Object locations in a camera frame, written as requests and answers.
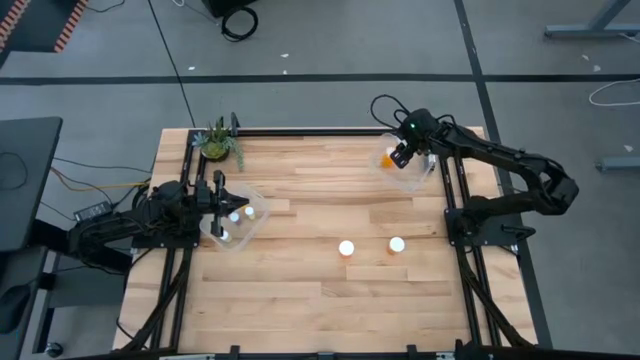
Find black power adapter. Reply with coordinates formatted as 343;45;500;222
73;200;112;223

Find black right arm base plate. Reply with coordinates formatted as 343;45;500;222
443;206;537;247

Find black desk foot beam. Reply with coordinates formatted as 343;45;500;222
30;219;134;274

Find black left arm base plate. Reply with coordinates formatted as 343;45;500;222
130;233;201;250

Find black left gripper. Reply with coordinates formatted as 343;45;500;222
194;169;250;238

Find black aluminium table frame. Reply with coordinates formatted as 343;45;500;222
119;127;539;360

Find grey table leg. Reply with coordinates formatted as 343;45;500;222
543;0;640;40

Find black ramp orange striped edges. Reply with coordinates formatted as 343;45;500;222
0;0;90;54

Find clear plastic bin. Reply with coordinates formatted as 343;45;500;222
198;180;272;253
368;132;439;194

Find coiled black cable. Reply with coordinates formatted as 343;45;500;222
220;5;260;43

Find grey table foot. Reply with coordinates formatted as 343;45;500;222
594;156;640;174

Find white floor cable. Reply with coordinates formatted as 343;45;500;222
588;77;640;108

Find yellow floor cable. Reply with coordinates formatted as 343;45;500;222
49;167;151;194

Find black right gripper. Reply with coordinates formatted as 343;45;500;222
389;108;441;169

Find potted green succulent plant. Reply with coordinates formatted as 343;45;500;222
192;117;246;172

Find black box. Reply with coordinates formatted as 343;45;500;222
202;0;259;19

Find black desk top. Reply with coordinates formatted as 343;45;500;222
0;117;64;254

